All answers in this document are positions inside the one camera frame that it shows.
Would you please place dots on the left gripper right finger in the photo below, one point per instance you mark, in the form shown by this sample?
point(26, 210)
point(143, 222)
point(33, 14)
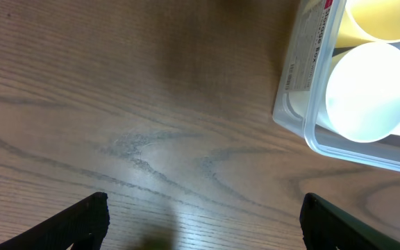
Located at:
point(325, 226)

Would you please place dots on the yellow plastic cup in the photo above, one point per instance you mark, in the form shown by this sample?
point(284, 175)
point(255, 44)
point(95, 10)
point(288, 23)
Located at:
point(366, 21)

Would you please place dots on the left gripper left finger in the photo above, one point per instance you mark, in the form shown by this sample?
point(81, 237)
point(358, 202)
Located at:
point(83, 225)

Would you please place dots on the clear plastic storage container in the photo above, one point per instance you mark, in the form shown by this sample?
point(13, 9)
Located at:
point(307, 66)

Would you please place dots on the white plastic cup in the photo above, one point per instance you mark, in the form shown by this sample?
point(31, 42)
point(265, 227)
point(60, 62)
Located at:
point(361, 100)

